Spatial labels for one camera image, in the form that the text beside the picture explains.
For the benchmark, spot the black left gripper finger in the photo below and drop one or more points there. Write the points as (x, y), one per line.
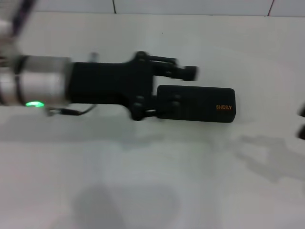
(189, 72)
(169, 102)

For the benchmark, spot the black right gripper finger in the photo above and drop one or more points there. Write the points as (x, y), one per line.
(301, 132)
(302, 109)

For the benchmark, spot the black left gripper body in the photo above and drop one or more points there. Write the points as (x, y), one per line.
(107, 83)

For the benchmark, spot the black glasses case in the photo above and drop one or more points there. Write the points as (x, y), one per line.
(202, 105)

